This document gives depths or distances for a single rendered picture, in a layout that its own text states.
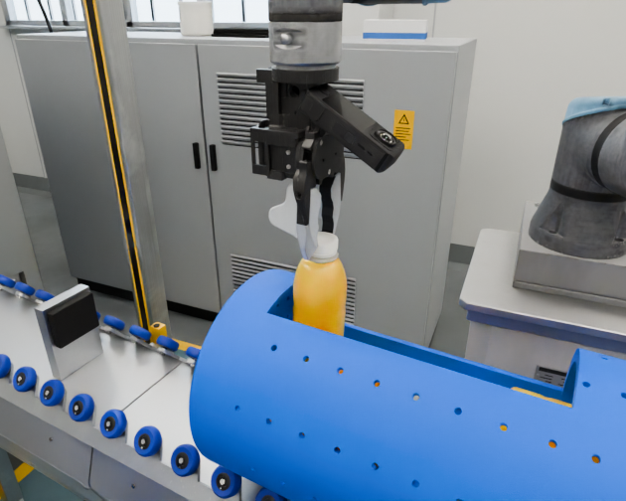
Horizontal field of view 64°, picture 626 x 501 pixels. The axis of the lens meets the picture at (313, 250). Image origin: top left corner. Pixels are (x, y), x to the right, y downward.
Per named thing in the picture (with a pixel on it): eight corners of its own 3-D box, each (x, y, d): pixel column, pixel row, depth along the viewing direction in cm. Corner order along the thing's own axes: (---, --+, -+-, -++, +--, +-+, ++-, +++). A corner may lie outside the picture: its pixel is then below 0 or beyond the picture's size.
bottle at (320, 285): (340, 383, 65) (347, 264, 58) (288, 377, 66) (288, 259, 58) (343, 350, 72) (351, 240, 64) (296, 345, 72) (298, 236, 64)
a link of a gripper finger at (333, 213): (304, 226, 67) (296, 162, 62) (344, 235, 65) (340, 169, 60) (292, 238, 65) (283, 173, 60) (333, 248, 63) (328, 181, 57)
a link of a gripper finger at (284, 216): (274, 250, 62) (279, 176, 59) (317, 260, 59) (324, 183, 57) (260, 256, 59) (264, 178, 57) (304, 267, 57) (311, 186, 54)
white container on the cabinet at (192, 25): (193, 34, 245) (190, 1, 239) (221, 35, 240) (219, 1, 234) (173, 36, 232) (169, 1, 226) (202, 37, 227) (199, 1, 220)
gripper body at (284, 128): (286, 163, 63) (283, 61, 58) (348, 173, 60) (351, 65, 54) (250, 180, 57) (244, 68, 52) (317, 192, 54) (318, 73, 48)
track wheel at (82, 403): (81, 390, 86) (72, 390, 84) (99, 399, 84) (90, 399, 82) (72, 416, 85) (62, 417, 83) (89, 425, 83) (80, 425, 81)
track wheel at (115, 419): (112, 405, 83) (103, 405, 81) (132, 414, 81) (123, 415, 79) (102, 431, 82) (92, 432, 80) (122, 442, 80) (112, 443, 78)
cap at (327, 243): (336, 259, 59) (336, 246, 58) (303, 256, 60) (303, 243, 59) (338, 246, 63) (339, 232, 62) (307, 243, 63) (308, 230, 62)
